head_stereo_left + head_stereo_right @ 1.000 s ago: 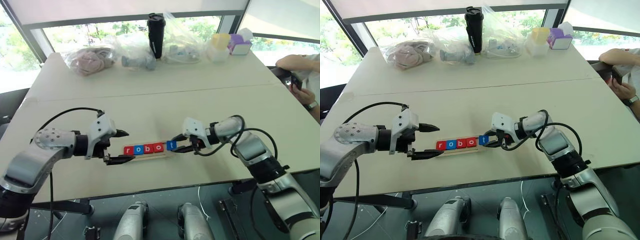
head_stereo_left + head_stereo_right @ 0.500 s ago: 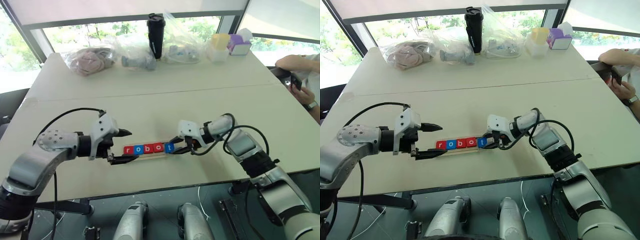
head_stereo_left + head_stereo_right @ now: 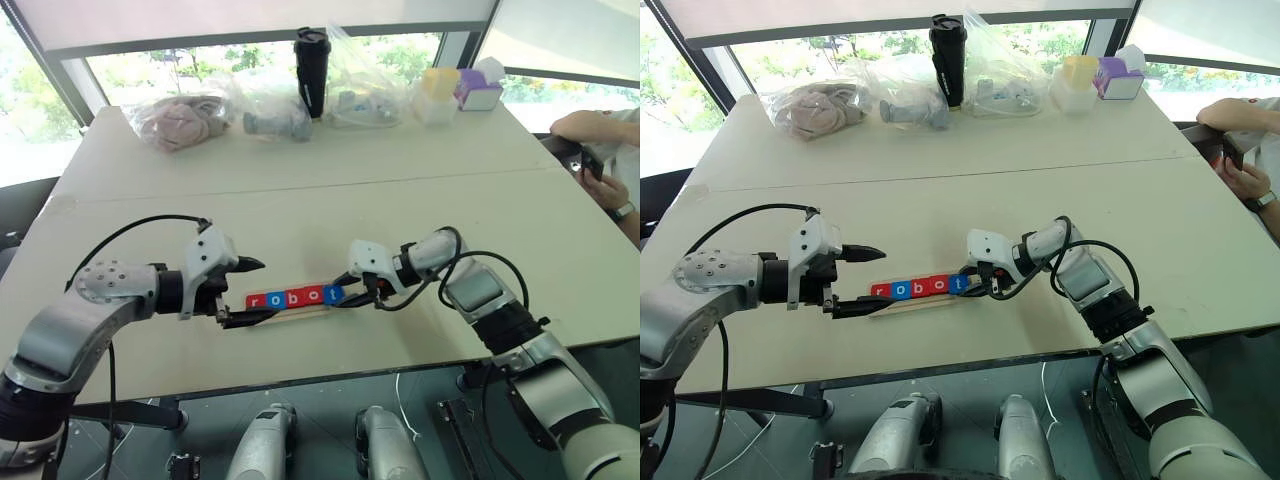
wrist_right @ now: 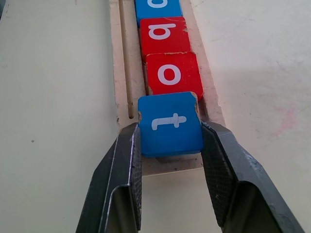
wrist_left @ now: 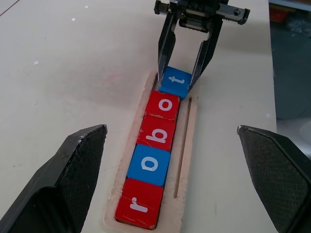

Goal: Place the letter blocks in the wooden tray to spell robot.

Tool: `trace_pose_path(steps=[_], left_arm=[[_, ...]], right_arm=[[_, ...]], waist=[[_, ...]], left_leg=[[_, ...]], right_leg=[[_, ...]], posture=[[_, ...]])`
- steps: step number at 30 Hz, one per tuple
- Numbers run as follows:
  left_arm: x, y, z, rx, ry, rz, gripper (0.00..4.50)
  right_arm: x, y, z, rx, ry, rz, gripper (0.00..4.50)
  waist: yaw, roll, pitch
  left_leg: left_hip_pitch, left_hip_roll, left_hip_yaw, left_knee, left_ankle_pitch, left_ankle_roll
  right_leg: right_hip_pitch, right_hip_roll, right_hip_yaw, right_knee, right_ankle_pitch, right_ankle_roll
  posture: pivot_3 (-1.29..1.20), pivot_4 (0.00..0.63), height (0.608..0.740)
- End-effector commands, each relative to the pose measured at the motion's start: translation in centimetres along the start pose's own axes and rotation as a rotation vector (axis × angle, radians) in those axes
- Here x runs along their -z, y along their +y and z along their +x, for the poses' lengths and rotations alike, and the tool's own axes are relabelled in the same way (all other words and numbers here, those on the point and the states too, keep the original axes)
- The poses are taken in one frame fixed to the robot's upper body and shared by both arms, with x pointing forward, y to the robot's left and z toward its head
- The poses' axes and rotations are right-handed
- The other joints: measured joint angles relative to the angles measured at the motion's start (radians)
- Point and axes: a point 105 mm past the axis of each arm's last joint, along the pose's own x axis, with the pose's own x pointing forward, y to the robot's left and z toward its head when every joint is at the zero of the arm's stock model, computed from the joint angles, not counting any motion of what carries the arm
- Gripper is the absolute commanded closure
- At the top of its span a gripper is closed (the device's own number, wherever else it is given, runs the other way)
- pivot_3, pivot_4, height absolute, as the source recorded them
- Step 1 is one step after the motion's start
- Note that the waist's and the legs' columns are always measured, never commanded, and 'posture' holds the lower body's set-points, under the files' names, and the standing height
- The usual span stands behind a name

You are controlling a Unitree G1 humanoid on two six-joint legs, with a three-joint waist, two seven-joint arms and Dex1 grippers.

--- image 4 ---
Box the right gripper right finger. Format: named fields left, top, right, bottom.
left=200, top=120, right=307, bottom=233

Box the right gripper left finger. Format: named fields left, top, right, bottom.
left=75, top=122, right=143, bottom=233

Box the blue letter tile t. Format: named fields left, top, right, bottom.
left=137, top=91, right=205, bottom=159

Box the red letter tile o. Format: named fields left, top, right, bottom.
left=145, top=51, right=205, bottom=101

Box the red letter tile b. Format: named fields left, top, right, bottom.
left=138, top=16, right=193, bottom=57

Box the wooden letter tray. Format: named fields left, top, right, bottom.
left=108, top=0, right=229, bottom=177

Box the blue letter tile o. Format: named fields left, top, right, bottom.
left=134, top=0, right=183, bottom=28

